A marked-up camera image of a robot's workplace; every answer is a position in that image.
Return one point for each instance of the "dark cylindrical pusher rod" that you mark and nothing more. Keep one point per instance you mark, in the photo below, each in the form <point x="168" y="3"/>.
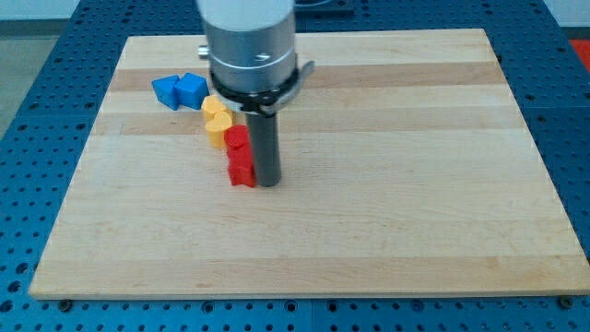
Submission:
<point x="263" y="136"/>

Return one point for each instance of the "red circle block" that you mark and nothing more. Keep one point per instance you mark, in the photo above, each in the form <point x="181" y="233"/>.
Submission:
<point x="236" y="137"/>

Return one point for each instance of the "yellow heart block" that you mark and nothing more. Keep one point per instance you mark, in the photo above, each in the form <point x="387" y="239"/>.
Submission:
<point x="217" y="127"/>

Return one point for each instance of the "red star block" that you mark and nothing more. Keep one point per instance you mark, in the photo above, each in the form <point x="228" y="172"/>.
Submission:
<point x="241" y="166"/>

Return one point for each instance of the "blue cube block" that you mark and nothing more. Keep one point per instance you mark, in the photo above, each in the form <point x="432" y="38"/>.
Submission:
<point x="191" y="90"/>

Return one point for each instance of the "blue triangle block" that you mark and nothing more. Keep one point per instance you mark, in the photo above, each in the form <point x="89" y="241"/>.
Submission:
<point x="165" y="91"/>

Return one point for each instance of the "wooden board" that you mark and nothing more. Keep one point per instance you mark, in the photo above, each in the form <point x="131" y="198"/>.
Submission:
<point x="408" y="170"/>

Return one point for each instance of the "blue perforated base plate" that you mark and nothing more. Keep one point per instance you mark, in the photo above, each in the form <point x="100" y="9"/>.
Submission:
<point x="40" y="150"/>

